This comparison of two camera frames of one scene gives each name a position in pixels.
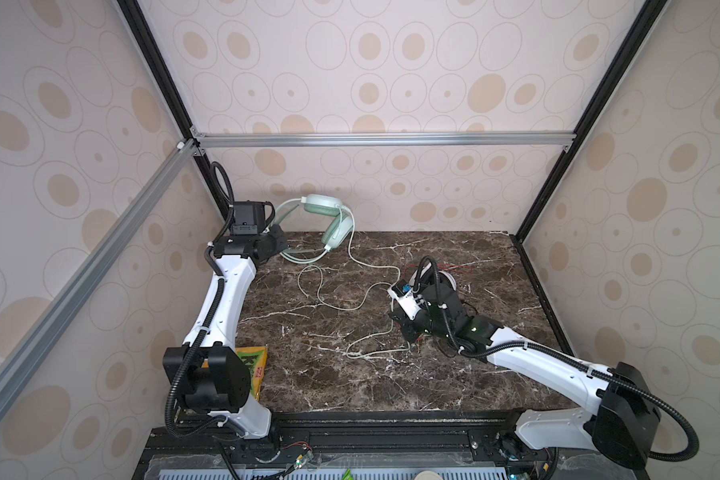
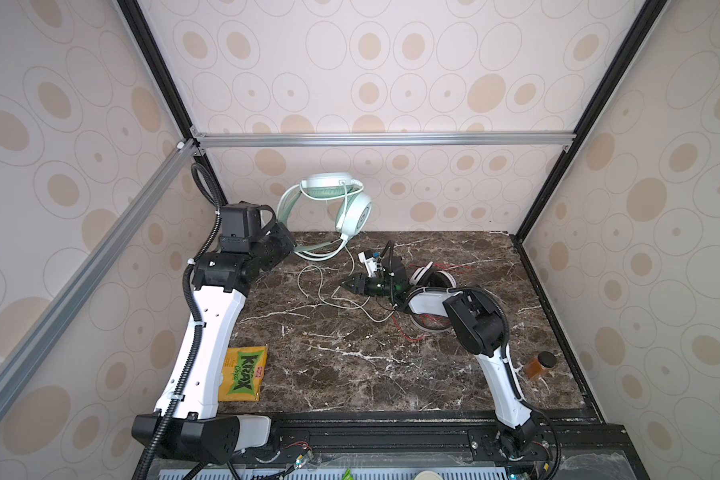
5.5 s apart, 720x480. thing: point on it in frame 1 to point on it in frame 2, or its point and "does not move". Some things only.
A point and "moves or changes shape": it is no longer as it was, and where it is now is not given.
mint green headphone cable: x=357 y=261 to x=337 y=296
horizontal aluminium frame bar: x=565 y=138 does not move
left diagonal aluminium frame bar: x=0 y=387 does not move
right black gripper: x=403 y=323 to x=361 y=284
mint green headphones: x=336 y=233 moves or changes shape
